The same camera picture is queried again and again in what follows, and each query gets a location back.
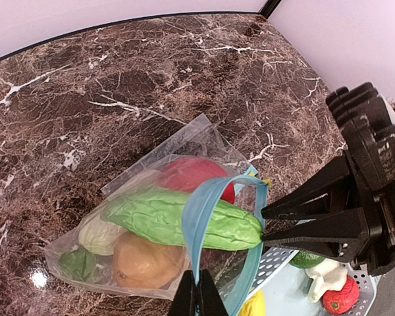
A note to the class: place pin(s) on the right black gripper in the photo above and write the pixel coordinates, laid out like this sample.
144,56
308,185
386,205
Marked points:
338,232

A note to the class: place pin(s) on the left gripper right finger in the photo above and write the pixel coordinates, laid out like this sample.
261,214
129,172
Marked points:
208,300

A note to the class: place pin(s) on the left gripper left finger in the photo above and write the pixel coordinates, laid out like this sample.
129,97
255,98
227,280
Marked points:
184,301

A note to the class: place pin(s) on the white mushroom toy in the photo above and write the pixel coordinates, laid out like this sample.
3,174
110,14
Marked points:
329,275

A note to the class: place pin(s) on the brown potato toy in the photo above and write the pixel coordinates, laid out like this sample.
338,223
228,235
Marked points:
139,263

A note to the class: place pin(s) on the green cucumber toy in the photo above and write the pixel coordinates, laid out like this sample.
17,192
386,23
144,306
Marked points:
156,215

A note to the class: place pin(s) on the clear zip top bag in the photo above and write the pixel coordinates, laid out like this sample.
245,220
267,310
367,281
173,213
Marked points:
183,224

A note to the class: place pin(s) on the white bitter gourd toy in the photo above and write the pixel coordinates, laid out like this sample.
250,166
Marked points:
99,237

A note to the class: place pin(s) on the red apple toy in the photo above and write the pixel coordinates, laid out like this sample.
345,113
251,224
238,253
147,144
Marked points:
186,174

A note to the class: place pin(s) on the yellow corn toy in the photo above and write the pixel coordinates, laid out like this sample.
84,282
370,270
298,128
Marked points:
255,306

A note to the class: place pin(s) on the green round fruit toy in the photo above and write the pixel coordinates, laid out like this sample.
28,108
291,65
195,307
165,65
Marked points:
305,260

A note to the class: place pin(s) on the light blue plastic basket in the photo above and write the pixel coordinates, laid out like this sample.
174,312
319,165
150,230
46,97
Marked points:
285,288

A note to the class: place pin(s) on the red raspberry toy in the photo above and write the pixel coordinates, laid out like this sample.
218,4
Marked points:
340,302

